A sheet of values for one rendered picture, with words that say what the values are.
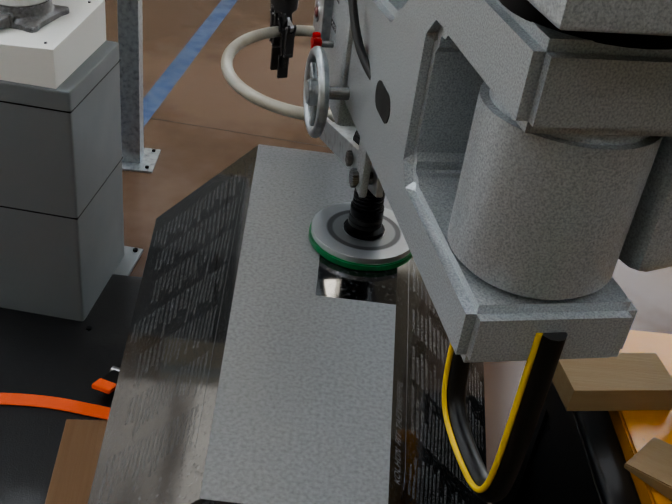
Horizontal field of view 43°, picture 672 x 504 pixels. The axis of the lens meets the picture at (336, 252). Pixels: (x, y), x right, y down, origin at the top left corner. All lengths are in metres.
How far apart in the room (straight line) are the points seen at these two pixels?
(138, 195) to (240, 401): 2.22
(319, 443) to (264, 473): 0.10
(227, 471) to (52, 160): 1.46
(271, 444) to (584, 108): 0.72
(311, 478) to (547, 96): 0.69
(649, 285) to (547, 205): 2.65
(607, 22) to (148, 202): 2.88
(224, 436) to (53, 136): 1.38
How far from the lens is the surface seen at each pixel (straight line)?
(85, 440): 2.29
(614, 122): 0.83
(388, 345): 1.49
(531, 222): 0.88
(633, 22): 0.71
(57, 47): 2.42
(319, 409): 1.36
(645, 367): 1.66
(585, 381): 1.57
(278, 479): 1.25
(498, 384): 2.80
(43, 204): 2.63
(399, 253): 1.68
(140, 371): 1.64
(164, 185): 3.57
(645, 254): 1.00
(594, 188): 0.87
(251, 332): 1.48
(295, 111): 2.05
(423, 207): 1.08
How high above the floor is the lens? 1.80
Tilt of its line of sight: 34 degrees down
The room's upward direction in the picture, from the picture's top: 8 degrees clockwise
